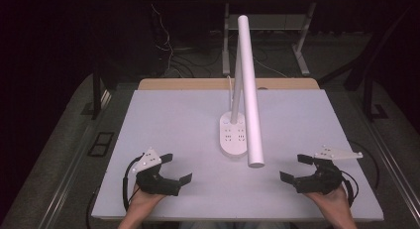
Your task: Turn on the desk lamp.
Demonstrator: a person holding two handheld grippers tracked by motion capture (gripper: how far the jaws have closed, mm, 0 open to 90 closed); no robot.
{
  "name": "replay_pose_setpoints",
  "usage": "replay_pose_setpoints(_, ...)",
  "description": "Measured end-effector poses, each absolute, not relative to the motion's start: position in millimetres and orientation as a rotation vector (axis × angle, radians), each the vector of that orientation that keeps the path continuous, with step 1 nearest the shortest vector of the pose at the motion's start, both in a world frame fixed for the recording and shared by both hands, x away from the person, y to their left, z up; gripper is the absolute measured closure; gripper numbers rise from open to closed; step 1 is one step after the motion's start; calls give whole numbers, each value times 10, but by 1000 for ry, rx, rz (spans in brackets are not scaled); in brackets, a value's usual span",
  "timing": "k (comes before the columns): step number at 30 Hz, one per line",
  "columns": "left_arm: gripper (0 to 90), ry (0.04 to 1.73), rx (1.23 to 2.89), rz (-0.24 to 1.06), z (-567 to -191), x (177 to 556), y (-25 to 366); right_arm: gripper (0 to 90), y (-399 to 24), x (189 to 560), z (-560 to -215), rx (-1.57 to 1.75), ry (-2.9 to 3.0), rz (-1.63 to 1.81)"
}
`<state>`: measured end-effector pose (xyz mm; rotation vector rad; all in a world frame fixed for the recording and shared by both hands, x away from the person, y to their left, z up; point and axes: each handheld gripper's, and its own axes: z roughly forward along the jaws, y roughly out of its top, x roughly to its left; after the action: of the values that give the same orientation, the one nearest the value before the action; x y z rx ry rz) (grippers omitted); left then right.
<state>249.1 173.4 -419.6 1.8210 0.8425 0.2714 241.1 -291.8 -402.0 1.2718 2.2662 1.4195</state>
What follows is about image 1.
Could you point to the pale grey table mat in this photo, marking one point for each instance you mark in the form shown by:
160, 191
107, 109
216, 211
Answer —
185, 130

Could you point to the person's right hand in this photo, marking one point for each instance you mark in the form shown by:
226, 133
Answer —
333, 202

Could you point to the person's left hand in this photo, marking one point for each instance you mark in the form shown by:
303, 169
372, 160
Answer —
142, 202

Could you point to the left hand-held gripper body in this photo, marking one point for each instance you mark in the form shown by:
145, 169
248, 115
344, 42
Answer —
155, 184

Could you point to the dark metal stand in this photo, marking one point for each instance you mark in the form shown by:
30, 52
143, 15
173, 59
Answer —
96, 96
368, 90

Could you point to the black floor socket frame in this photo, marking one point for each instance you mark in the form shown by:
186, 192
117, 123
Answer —
100, 144

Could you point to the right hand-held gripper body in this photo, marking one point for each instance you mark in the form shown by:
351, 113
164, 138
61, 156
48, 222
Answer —
322, 181

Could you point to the grey metal desk frame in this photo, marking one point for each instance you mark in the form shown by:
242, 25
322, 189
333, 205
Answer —
298, 50

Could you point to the white desk lamp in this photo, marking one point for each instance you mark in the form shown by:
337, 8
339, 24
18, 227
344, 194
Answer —
249, 90

